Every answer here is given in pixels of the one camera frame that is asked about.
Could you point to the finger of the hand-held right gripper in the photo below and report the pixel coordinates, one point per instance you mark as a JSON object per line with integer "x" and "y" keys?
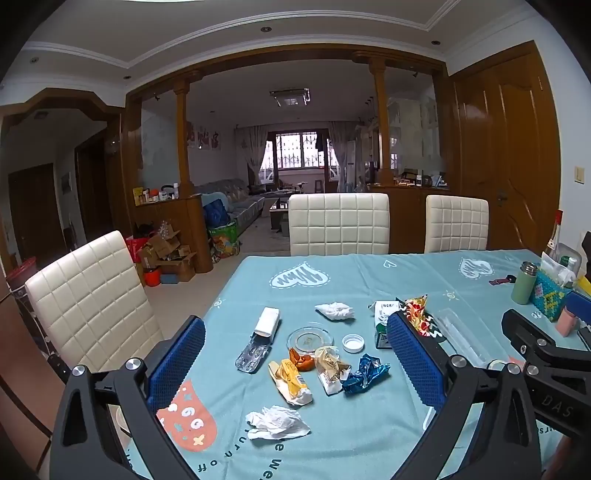
{"x": 531, "y": 330}
{"x": 579, "y": 304}

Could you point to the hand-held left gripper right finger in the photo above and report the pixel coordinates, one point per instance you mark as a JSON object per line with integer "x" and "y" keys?
{"x": 411, "y": 360}

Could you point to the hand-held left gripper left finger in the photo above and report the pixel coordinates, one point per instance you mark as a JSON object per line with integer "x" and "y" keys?
{"x": 178, "y": 360}

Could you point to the white tissue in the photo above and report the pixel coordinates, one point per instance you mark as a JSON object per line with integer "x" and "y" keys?
{"x": 334, "y": 310}

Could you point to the white carton box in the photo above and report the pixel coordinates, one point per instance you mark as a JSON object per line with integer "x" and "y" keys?
{"x": 268, "y": 321}

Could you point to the pink small container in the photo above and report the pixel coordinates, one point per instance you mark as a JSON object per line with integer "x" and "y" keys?
{"x": 565, "y": 323}

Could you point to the knitted tissue box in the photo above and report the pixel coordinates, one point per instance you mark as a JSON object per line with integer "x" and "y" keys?
{"x": 551, "y": 295}

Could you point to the green thermos bottle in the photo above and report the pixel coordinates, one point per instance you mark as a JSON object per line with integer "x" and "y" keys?
{"x": 524, "y": 284}

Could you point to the colourful snack wrapper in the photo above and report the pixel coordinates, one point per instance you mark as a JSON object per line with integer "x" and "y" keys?
{"x": 418, "y": 314}

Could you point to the clear tape roll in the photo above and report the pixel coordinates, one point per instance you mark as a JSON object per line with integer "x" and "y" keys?
{"x": 497, "y": 364}

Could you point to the blue foil wrapper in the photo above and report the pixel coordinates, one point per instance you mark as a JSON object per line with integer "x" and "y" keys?
{"x": 364, "y": 374}

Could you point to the white green cigarette pack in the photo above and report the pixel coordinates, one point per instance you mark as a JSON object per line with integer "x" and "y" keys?
{"x": 382, "y": 318}

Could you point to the clear plastic tray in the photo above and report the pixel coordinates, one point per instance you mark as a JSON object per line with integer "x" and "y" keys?
{"x": 461, "y": 339}

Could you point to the red black small item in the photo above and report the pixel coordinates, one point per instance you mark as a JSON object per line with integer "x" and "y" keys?
{"x": 502, "y": 279}

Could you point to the glass bottle with red cap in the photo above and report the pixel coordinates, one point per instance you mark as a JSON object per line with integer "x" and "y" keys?
{"x": 554, "y": 235}

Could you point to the beige white wrapper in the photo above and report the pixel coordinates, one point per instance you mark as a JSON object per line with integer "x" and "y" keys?
{"x": 330, "y": 374}

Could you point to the small blue box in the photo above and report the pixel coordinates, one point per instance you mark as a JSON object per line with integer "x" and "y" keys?
{"x": 170, "y": 278}

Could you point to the orange bucket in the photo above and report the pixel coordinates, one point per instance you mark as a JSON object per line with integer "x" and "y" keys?
{"x": 152, "y": 277}

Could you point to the glass ashtray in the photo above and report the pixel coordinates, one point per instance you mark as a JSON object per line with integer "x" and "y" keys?
{"x": 309, "y": 341}

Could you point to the pile of cardboard boxes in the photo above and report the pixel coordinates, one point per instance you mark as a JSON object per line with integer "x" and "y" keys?
{"x": 168, "y": 254}

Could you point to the cream quilted dining chair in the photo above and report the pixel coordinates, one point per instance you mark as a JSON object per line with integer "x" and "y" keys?
{"x": 339, "y": 224}
{"x": 457, "y": 224}
{"x": 92, "y": 295}

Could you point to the yellow wrapper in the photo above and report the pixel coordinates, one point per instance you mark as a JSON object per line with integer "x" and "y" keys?
{"x": 291, "y": 383}

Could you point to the white crumpled paper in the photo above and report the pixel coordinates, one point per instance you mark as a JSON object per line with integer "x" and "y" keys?
{"x": 277, "y": 422}

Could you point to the red shopping bags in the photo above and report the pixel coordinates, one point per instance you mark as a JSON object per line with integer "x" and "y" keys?
{"x": 136, "y": 247}

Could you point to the light blue printed tablecloth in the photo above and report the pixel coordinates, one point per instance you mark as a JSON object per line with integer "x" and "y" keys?
{"x": 323, "y": 443}

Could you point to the colourful printed bag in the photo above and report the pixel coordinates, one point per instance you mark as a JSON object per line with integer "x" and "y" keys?
{"x": 224, "y": 240}

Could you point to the wooden divider cabinet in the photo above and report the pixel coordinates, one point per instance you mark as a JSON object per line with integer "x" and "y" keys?
{"x": 406, "y": 217}
{"x": 184, "y": 217}

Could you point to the blue bag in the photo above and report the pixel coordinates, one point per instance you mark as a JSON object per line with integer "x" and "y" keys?
{"x": 214, "y": 214}

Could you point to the row of bottles and boxes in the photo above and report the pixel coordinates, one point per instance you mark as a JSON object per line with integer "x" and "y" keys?
{"x": 154, "y": 194}

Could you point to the grey sofa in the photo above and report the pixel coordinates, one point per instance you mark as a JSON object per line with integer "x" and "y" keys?
{"x": 240, "y": 201}

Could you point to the red plastic basket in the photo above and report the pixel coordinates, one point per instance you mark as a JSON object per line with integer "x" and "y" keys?
{"x": 21, "y": 272}

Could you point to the coffee table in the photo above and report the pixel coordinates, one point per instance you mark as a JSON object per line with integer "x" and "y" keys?
{"x": 277, "y": 210}

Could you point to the glossy wooden double door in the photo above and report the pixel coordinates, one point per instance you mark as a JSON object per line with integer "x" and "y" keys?
{"x": 508, "y": 138}

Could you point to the dark wooden door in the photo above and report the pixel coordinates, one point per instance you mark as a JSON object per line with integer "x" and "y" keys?
{"x": 34, "y": 207}

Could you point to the window with grille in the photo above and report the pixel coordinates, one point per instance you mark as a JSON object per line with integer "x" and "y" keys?
{"x": 300, "y": 152}

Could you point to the ceiling lamp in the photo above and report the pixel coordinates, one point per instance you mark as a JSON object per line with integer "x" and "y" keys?
{"x": 290, "y": 96}

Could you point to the wall light switch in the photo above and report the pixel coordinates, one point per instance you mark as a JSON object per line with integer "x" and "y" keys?
{"x": 579, "y": 174}

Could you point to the wall pictures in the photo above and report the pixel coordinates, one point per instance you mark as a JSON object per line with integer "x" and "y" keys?
{"x": 203, "y": 138}

